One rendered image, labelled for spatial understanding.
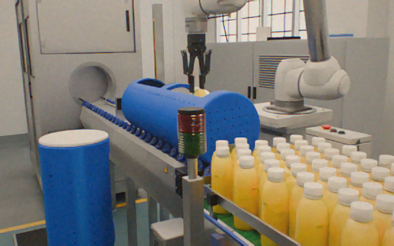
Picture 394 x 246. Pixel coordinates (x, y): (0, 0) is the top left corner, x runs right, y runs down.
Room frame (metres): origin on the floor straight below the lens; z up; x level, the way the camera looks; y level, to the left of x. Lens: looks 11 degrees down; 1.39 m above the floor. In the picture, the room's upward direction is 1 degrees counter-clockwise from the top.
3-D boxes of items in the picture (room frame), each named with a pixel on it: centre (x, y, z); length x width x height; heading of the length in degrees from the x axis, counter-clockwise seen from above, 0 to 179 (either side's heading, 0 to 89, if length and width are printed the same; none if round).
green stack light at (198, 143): (0.85, 0.01, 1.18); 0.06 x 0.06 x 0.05
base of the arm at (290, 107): (2.10, -0.50, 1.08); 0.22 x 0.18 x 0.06; 36
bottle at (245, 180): (1.01, -0.13, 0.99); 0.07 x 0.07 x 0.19
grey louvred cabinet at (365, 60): (3.92, -0.78, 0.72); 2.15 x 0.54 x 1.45; 29
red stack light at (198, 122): (0.85, 0.01, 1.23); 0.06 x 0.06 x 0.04
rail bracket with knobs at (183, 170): (1.22, 0.02, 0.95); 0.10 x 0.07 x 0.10; 117
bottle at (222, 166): (1.12, -0.08, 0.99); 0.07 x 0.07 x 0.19
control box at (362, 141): (1.30, -0.49, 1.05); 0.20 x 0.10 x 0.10; 27
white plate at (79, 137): (1.58, 0.51, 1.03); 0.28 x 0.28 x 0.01
